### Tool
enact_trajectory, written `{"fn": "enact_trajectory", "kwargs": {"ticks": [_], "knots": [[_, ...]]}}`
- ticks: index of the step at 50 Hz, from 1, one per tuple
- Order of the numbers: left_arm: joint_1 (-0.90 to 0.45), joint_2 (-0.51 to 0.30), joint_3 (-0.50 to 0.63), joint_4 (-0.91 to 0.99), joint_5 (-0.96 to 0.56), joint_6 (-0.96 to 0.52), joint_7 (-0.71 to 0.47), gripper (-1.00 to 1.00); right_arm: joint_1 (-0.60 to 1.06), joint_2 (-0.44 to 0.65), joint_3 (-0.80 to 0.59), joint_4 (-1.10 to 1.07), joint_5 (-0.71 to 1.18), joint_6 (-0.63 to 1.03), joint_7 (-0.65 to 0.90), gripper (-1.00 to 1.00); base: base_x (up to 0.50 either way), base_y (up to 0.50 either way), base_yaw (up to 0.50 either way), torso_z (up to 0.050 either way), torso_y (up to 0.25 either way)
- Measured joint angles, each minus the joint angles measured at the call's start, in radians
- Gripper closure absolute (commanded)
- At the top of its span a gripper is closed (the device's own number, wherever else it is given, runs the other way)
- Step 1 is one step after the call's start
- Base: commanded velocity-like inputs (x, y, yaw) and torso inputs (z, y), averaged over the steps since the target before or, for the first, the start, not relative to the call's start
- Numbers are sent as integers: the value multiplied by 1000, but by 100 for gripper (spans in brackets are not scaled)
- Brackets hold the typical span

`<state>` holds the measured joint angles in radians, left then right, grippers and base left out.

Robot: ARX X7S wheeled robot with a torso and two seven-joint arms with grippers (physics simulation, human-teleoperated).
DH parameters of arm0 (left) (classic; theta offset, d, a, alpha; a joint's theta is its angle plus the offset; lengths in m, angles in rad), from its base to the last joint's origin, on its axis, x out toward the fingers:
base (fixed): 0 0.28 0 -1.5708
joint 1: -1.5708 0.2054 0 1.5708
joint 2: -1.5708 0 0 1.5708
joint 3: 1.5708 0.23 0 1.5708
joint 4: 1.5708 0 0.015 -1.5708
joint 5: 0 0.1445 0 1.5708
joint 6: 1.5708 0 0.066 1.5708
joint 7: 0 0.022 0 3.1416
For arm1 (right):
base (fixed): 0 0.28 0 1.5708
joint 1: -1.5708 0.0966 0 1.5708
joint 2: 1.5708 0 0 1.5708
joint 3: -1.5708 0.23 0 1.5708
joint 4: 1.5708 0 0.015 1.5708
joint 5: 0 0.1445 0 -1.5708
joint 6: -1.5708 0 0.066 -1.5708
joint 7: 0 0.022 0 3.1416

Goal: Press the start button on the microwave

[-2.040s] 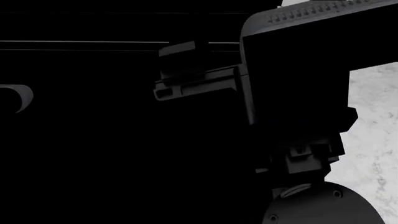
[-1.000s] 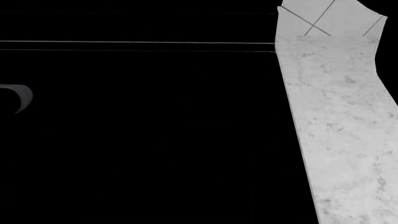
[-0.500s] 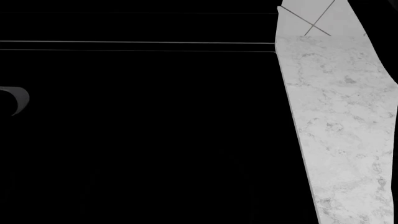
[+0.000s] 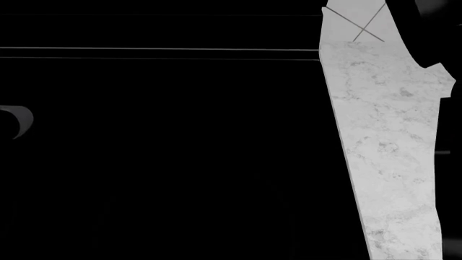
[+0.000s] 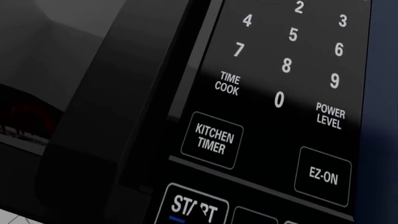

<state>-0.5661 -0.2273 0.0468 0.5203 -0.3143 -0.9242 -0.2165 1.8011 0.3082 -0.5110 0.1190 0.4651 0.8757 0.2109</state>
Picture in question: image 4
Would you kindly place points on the black microwave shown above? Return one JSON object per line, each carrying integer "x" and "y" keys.
{"x": 162, "y": 151}

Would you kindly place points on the grey curved crescent piece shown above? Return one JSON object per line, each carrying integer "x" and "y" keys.
{"x": 26, "y": 119}

